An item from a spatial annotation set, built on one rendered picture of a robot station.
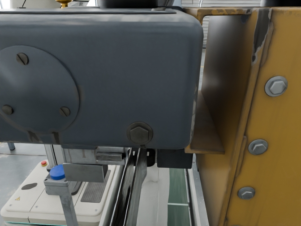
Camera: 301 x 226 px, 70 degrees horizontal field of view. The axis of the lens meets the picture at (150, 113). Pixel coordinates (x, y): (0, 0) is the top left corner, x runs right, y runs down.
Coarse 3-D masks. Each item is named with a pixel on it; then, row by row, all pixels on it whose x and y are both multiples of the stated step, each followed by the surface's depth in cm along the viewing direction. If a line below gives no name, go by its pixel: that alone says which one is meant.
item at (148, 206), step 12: (156, 168) 76; (168, 168) 88; (144, 180) 69; (156, 180) 72; (168, 180) 91; (144, 192) 72; (156, 192) 73; (168, 192) 97; (144, 204) 73; (156, 204) 74; (144, 216) 76; (156, 216) 76
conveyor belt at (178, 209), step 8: (176, 176) 136; (184, 176) 136; (176, 184) 129; (184, 184) 129; (176, 192) 124; (184, 192) 124; (168, 200) 119; (176, 200) 119; (184, 200) 119; (168, 208) 114; (176, 208) 114; (184, 208) 114; (168, 216) 110; (176, 216) 110; (184, 216) 110; (168, 224) 106; (176, 224) 106; (184, 224) 106
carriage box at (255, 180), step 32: (224, 32) 29; (256, 32) 19; (288, 32) 18; (224, 64) 28; (256, 64) 19; (288, 64) 20; (224, 96) 28; (256, 96) 21; (288, 96) 21; (224, 128) 27; (256, 128) 23; (288, 128) 22; (224, 160) 27; (256, 160) 24; (288, 160) 24; (224, 192) 26; (256, 192) 27; (288, 192) 26; (224, 224) 29; (256, 224) 29; (288, 224) 29
